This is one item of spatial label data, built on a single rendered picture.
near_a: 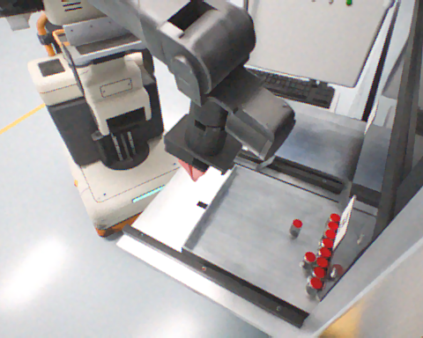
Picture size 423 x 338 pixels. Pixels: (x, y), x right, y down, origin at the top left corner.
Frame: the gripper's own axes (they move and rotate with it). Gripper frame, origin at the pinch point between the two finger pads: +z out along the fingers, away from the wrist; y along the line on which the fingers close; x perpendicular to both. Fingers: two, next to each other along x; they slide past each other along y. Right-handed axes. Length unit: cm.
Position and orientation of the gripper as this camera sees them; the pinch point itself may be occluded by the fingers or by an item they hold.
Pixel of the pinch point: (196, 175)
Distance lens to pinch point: 48.3
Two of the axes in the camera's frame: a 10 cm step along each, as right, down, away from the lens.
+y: 8.6, 4.8, -1.7
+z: -1.7, 5.9, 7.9
